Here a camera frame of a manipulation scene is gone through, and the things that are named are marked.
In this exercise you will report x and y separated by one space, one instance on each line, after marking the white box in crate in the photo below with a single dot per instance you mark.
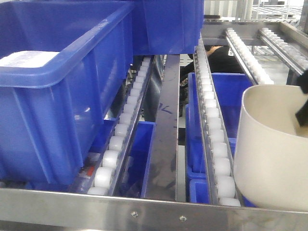
28 59

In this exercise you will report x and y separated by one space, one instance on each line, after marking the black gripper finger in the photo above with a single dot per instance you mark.
302 113

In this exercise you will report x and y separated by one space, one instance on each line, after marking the white roller track centre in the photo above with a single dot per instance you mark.
217 152

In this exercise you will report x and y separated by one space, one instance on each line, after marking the person in black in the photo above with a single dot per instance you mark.
220 59

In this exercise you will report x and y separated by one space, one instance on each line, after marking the steel front shelf rail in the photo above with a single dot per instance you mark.
24 210

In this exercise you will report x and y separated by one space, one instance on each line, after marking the steel centre divider bar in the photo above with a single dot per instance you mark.
161 172

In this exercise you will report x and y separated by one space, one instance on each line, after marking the white roller track left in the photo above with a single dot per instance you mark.
129 115

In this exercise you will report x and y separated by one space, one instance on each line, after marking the blue crate below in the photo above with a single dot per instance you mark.
229 88
134 167

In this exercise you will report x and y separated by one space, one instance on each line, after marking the large blue crate near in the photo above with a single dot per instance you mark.
50 115

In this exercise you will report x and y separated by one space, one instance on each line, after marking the blue crate below left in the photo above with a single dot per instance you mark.
134 167

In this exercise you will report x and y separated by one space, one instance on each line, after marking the blue crate rear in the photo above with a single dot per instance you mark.
166 26

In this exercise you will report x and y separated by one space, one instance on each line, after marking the white roller track far right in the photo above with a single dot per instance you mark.
290 55

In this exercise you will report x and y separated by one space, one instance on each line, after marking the white plastic bin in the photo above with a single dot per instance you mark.
271 155

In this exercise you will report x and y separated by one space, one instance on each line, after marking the blue crate below right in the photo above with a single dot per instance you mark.
229 88

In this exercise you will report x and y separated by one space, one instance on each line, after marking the white roller track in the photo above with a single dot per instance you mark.
129 115
290 55
217 152
247 61

